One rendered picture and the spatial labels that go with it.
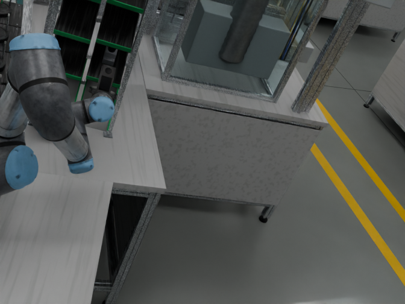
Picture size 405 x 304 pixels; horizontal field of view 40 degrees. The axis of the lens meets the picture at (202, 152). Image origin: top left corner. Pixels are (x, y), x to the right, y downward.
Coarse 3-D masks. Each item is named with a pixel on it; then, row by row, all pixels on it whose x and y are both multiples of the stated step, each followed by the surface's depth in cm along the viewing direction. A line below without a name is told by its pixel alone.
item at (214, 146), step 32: (160, 96) 289; (192, 96) 294; (224, 96) 306; (288, 96) 333; (160, 128) 303; (192, 128) 308; (224, 128) 312; (256, 128) 317; (288, 128) 321; (320, 128) 327; (160, 160) 318; (192, 160) 323; (224, 160) 328; (256, 160) 333; (288, 160) 338; (192, 192) 340; (224, 192) 346; (256, 192) 351
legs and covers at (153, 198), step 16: (112, 192) 227; (128, 192) 229; (144, 192) 231; (112, 208) 308; (128, 208) 279; (144, 208) 237; (112, 224) 299; (128, 224) 275; (144, 224) 243; (112, 240) 291; (128, 240) 252; (112, 256) 282; (128, 256) 255; (112, 272) 274; (128, 272) 263; (96, 288) 267; (112, 288) 268
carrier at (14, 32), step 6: (0, 24) 262; (0, 30) 254; (6, 30) 255; (12, 30) 261; (18, 30) 263; (0, 36) 250; (6, 36) 252; (12, 36) 257; (0, 42) 249; (6, 42) 252; (0, 48) 246; (6, 48) 248
